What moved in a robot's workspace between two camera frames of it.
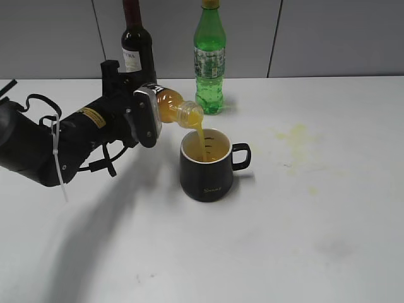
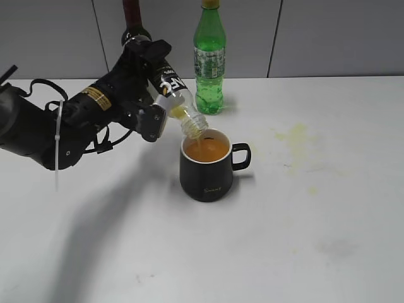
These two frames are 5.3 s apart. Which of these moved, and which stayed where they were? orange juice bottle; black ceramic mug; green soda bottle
Moved: orange juice bottle
Stayed: green soda bottle; black ceramic mug
